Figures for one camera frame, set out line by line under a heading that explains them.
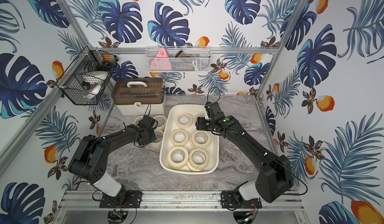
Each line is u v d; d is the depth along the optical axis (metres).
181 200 0.75
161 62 0.89
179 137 0.95
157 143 0.90
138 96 0.92
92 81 0.81
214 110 0.62
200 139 0.95
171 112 1.00
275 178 0.41
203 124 0.72
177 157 0.88
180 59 0.92
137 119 1.03
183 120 1.04
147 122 0.76
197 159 0.87
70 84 0.75
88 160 0.46
